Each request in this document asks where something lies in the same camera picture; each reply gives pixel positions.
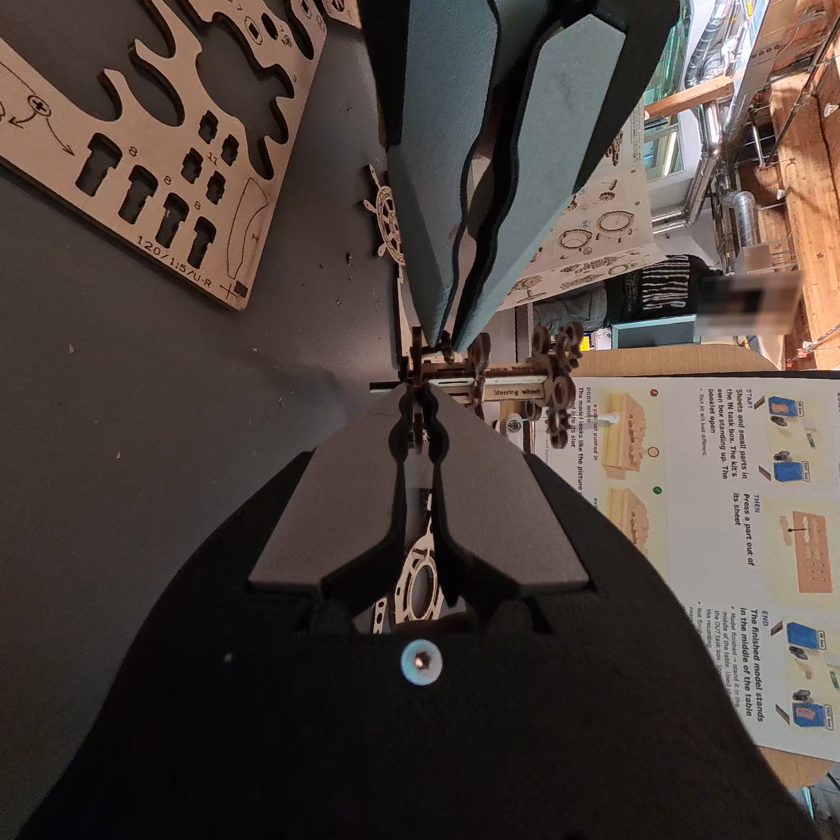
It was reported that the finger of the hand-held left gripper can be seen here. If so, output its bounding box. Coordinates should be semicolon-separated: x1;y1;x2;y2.
451;18;630;350
386;0;503;345

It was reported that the wooden ship wheel part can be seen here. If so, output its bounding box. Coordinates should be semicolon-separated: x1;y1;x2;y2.
363;164;411;266

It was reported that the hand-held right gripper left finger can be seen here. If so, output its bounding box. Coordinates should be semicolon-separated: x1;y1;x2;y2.
248;382;424;614

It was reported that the silver ventilation duct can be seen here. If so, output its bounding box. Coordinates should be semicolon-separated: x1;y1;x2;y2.
718;190;765;263

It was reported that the folded instruction booklet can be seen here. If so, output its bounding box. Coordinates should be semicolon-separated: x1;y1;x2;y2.
505;105;664;312

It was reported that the printed instruction sheet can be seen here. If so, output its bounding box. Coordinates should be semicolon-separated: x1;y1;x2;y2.
545;371;840;765

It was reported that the wooden gear shaft assembly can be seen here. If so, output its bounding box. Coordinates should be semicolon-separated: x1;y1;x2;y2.
369;322;585;454

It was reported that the wire clip with white tip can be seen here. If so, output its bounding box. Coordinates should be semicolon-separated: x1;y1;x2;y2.
502;408;621;437

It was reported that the instruction sheet on stand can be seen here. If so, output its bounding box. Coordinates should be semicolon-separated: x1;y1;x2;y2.
532;348;840;795

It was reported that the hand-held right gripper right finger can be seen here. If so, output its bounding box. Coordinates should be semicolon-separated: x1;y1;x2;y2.
420;384;593;618

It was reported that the wooden ring frame part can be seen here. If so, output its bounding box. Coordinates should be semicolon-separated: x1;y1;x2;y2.
374;489;439;636

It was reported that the punched wooden part sheet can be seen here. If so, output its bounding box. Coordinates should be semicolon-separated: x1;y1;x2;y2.
0;0;329;311

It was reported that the grey framed screen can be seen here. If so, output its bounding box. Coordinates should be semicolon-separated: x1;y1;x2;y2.
613;314;698;350

